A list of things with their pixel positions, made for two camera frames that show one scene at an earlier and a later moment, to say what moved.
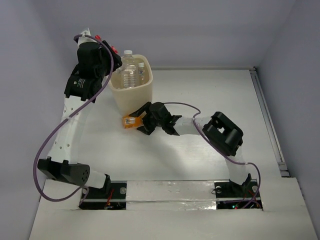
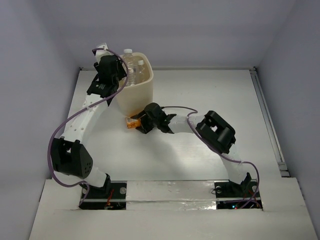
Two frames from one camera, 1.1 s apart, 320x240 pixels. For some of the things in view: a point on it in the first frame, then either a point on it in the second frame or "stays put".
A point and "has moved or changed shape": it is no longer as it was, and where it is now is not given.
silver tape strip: x=171 y=195 stays put
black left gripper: x=113 y=59 -> x=119 y=72
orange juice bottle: x=130 y=121 has moved or changed shape
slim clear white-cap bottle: x=141 y=73 stays put
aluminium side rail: x=268 y=120 stays put
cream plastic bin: x=130 y=100 stays put
